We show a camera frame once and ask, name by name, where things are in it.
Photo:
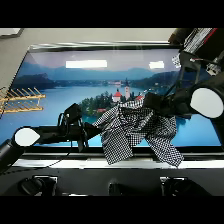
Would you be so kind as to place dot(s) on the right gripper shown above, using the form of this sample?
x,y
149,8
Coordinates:
x,y
155,104

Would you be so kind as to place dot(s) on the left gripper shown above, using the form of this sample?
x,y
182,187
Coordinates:
x,y
90,130

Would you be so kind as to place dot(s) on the checked shirt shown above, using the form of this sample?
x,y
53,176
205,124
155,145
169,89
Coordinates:
x,y
123,133

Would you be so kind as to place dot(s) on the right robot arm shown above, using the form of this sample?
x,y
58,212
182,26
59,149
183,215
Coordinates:
x,y
206,102

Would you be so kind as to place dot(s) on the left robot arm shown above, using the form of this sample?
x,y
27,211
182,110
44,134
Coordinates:
x,y
50,135

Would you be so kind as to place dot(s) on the brown clothes hanger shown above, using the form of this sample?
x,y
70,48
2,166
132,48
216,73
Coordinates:
x,y
23,97
23,108

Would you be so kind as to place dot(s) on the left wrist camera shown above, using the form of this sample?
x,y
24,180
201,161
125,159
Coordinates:
x,y
73,114

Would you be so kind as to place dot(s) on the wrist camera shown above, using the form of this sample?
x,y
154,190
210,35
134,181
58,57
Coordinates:
x,y
190,61
73,114

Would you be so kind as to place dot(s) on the silver frame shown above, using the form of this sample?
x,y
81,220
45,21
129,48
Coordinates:
x,y
100,163

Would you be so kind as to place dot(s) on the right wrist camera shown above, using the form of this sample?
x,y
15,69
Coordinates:
x,y
190,61

